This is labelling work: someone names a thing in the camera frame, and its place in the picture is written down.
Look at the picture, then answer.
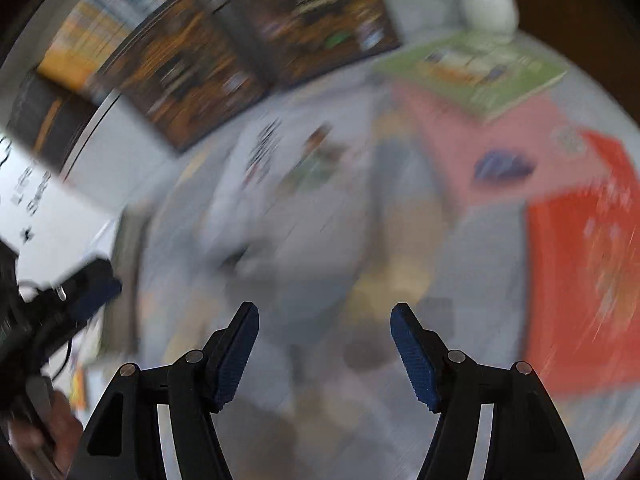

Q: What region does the red book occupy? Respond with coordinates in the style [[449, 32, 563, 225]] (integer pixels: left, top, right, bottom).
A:
[[522, 130, 640, 398]]

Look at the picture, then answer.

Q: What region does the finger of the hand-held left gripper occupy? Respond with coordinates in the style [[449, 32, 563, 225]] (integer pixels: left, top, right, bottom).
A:
[[50, 257, 123, 322]]

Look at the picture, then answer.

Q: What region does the brown wooden cabinet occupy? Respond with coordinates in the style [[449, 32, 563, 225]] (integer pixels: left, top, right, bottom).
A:
[[500, 0, 640, 126]]

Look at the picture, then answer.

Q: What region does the pastel pink and blue book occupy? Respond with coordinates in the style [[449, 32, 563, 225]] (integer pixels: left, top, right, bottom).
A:
[[392, 82, 596, 211]]

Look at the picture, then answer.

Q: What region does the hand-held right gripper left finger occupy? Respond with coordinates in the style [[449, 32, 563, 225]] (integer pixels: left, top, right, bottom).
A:
[[67, 301, 261, 480]]

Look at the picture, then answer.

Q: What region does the grey ginkgo-pattern tablecloth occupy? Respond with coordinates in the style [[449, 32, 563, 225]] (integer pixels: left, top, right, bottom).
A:
[[65, 35, 640, 480]]

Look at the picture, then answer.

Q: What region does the light green book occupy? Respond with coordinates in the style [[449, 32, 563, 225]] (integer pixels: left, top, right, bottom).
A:
[[374, 29, 568, 123]]

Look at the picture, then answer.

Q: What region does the row of dark and yellow books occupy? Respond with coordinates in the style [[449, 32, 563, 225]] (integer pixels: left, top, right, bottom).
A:
[[5, 0, 201, 178]]

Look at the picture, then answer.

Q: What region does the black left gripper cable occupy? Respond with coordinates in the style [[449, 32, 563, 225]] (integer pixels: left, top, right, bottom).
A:
[[46, 329, 77, 382]]

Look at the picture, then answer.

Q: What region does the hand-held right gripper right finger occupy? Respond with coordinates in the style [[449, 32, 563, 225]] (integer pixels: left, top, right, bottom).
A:
[[390, 302, 586, 480]]

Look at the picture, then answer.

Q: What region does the person's left hand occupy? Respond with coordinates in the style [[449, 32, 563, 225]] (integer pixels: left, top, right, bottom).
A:
[[7, 390, 86, 479]]

